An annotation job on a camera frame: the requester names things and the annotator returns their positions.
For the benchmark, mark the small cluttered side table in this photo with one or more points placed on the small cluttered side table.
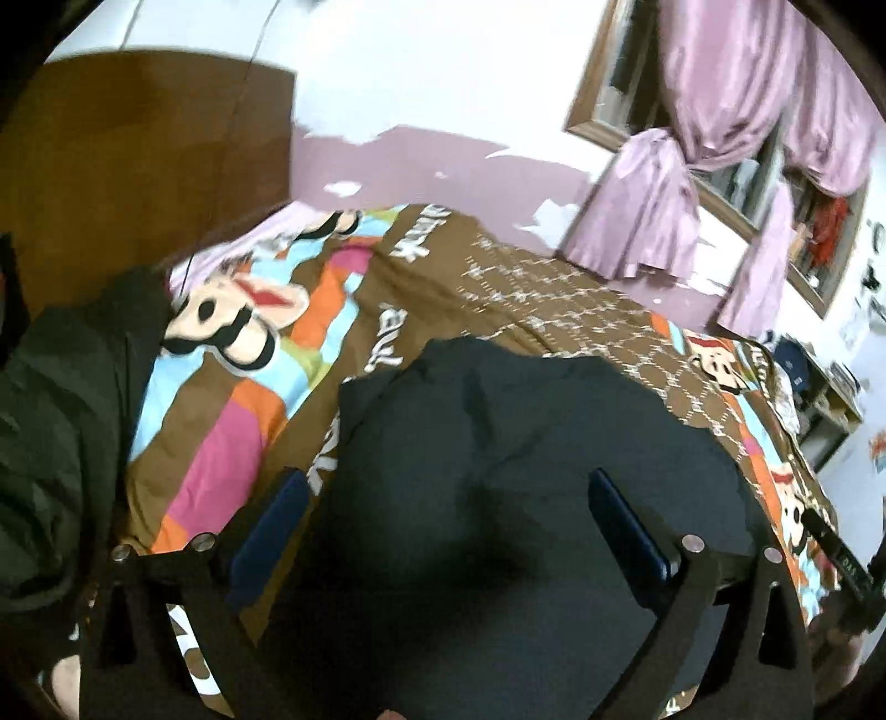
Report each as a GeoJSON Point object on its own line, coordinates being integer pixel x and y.
{"type": "Point", "coordinates": [830, 415]}

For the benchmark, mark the pink curtain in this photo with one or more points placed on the pink curtain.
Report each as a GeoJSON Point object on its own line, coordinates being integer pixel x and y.
{"type": "Point", "coordinates": [824, 124]}
{"type": "Point", "coordinates": [644, 208]}

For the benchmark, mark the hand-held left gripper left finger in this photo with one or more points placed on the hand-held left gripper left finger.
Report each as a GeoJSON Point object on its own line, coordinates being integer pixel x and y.
{"type": "Point", "coordinates": [266, 547]}

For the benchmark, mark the dark blue cloth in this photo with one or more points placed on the dark blue cloth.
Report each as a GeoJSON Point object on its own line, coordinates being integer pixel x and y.
{"type": "Point", "coordinates": [792, 363]}

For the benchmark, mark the cartoon printed blanket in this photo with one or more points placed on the cartoon printed blanket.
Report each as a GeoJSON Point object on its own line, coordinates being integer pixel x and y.
{"type": "Point", "coordinates": [450, 291]}

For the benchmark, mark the red cloth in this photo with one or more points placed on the red cloth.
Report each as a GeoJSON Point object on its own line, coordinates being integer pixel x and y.
{"type": "Point", "coordinates": [828, 225]}

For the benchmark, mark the person's right hand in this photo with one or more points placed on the person's right hand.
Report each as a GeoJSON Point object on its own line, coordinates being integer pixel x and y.
{"type": "Point", "coordinates": [834, 651]}

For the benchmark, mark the black puffer jacket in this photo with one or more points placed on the black puffer jacket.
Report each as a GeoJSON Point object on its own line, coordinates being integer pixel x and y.
{"type": "Point", "coordinates": [519, 450]}

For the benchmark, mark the brown wooden headboard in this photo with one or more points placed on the brown wooden headboard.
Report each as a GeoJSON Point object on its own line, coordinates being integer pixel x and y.
{"type": "Point", "coordinates": [138, 152]}

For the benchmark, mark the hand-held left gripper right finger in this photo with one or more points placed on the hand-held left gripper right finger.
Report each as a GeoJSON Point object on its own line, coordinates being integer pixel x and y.
{"type": "Point", "coordinates": [626, 540]}

